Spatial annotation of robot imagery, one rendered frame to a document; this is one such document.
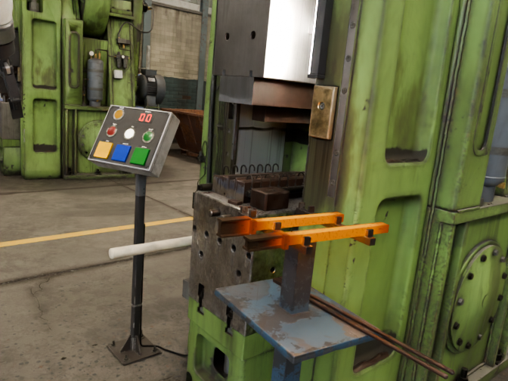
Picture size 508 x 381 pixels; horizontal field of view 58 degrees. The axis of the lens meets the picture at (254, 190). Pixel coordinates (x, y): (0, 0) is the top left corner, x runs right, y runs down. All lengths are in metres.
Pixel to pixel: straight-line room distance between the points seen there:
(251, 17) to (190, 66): 9.45
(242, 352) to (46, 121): 5.05
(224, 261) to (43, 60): 4.96
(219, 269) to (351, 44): 0.91
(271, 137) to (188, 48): 9.09
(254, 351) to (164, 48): 9.39
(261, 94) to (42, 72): 4.89
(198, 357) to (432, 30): 1.56
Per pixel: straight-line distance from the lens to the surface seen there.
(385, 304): 1.93
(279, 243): 1.07
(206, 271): 1.82
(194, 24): 11.20
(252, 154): 2.00
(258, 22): 1.65
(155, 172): 1.98
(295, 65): 1.69
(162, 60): 10.69
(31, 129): 6.29
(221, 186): 1.78
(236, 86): 1.70
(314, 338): 1.22
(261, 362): 1.85
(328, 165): 1.56
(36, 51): 6.33
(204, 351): 2.05
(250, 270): 1.60
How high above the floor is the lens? 1.31
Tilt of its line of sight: 12 degrees down
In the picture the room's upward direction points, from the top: 5 degrees clockwise
